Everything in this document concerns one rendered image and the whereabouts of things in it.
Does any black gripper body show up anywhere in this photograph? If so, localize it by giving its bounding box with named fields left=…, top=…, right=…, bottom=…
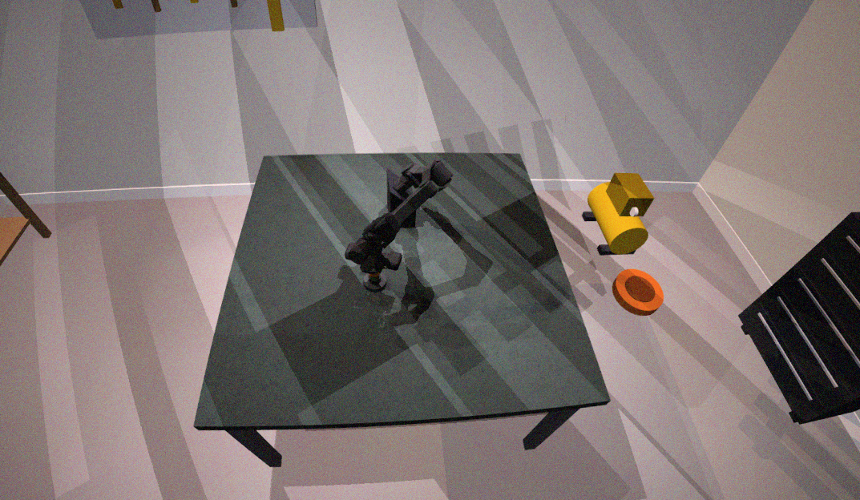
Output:
left=345, top=243, right=402, bottom=271

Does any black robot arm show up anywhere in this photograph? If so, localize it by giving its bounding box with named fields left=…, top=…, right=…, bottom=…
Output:
left=348, top=159, right=453, bottom=275

